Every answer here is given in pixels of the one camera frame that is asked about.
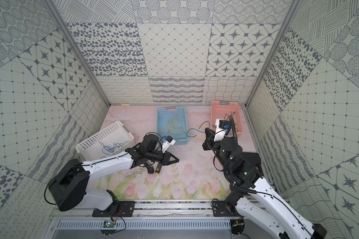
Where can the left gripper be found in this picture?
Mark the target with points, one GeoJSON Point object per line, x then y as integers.
{"type": "Point", "coordinates": [162, 158]}

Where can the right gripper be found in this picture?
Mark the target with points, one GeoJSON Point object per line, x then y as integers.
{"type": "Point", "coordinates": [211, 140]}

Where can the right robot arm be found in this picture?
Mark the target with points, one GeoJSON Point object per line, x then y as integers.
{"type": "Point", "coordinates": [252, 196]}

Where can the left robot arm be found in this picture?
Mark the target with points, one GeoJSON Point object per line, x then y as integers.
{"type": "Point", "coordinates": [69, 187]}

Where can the black yellow screwdriver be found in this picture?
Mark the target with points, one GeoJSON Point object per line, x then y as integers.
{"type": "Point", "coordinates": [159, 167]}

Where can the black utility knife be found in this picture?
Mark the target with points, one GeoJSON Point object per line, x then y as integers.
{"type": "Point", "coordinates": [150, 170]}

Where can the pink perforated basket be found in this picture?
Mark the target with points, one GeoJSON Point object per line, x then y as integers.
{"type": "Point", "coordinates": [223, 109]}

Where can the blue perforated basket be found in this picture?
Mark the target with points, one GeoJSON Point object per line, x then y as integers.
{"type": "Point", "coordinates": [172, 121]}

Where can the white perforated basket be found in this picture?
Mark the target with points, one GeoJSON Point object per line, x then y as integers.
{"type": "Point", "coordinates": [109, 141]}

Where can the left circuit board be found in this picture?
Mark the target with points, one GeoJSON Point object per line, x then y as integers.
{"type": "Point", "coordinates": [108, 224]}

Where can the circuit board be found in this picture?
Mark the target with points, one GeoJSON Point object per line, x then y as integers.
{"type": "Point", "coordinates": [108, 224]}
{"type": "Point", "coordinates": [237, 226]}

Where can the right circuit board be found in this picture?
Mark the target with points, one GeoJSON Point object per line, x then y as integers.
{"type": "Point", "coordinates": [237, 226]}

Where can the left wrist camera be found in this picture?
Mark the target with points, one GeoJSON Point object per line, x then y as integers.
{"type": "Point", "coordinates": [167, 142]}

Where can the aluminium rail frame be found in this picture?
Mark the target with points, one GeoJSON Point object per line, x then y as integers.
{"type": "Point", "coordinates": [151, 209]}

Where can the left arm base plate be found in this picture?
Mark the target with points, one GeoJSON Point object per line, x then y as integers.
{"type": "Point", "coordinates": [120, 208]}

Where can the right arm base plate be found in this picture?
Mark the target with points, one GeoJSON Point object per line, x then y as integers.
{"type": "Point", "coordinates": [222, 209]}

